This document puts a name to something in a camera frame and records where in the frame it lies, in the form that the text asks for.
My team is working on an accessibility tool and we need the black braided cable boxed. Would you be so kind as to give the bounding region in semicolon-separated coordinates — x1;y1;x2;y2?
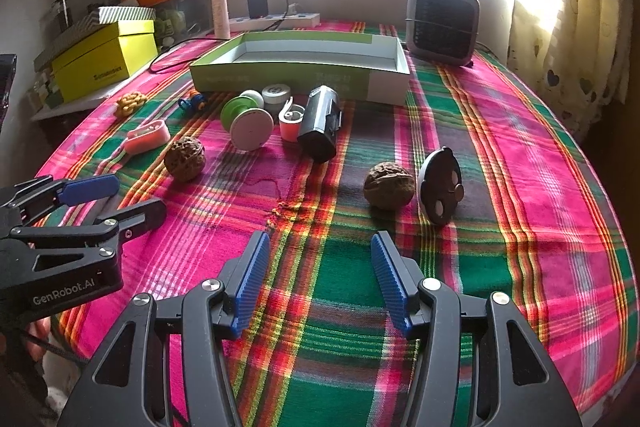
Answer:
20;329;86;368

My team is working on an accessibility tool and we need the yellow box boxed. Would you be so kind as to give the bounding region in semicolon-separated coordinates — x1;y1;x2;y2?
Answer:
51;20;160;102

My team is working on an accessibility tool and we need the black battery pack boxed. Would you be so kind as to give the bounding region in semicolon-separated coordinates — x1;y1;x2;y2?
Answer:
297;85;342;164

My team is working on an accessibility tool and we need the black round disc gadget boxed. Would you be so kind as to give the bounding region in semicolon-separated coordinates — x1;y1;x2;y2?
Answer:
417;147;463;226

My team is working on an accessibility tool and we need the brown walnut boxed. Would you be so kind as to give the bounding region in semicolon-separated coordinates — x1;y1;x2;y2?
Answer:
164;136;207;182
363;162;416;208

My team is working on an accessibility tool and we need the glass tank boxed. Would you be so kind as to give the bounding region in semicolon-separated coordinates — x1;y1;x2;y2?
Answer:
155;0;216;48

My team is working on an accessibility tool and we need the green and white cardboard tray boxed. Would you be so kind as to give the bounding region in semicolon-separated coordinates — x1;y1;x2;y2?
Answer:
189;32;412;104

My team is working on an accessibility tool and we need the blue and orange knitted toy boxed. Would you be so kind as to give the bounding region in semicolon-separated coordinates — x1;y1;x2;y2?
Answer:
179;92;208;112

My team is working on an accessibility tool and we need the green and white spool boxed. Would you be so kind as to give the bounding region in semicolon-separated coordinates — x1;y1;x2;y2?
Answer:
221;89;274;152

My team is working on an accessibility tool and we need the dark speaker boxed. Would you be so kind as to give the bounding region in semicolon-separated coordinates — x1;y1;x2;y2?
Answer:
0;54;17;132

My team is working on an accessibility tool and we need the pink green plaid blanket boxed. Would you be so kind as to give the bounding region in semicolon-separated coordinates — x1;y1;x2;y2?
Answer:
35;19;633;427

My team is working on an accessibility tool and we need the cream heart print curtain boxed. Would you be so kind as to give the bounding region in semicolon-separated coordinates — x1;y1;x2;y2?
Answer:
510;0;632;138

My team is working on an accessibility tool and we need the pink clip with white hook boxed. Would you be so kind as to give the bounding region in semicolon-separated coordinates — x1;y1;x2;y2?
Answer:
278;98;307;142

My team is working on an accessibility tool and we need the cream tube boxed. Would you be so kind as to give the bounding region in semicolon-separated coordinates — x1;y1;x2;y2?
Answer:
211;0;232;38

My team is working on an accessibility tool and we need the green striped box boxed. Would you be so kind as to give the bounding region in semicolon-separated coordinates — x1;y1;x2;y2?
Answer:
97;6;157;25

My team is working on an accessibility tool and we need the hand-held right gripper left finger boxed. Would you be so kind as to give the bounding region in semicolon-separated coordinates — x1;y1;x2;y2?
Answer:
57;229;273;427

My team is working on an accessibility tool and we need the yellow braided knot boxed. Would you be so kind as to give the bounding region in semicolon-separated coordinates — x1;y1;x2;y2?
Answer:
115;90;147;118

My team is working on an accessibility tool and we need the dark glass jar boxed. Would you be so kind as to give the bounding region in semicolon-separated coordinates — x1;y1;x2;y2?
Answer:
52;0;71;32

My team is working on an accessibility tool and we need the grey space heater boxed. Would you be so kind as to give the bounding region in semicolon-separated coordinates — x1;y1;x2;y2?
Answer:
406;0;481;68

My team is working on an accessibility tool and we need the striped gift box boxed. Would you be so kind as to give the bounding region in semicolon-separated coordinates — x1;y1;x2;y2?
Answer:
34;12;101;72

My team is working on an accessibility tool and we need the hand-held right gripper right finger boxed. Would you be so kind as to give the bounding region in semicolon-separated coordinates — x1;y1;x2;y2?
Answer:
371;230;583;427

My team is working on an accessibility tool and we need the pink oblong case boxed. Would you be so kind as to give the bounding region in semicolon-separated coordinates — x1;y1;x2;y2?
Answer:
123;119;169;154

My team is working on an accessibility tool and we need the small white jar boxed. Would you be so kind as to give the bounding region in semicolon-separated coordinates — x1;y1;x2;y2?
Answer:
262;83;292;112

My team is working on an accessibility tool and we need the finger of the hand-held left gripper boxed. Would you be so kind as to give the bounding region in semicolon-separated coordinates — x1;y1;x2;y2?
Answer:
0;174;120;228
9;198;167;276

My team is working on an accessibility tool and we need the white power strip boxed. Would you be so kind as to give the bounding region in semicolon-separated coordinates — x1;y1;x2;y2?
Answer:
229;12;321;32

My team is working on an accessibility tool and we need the black charger cable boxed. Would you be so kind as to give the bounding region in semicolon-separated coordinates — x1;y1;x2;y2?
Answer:
149;0;291;75

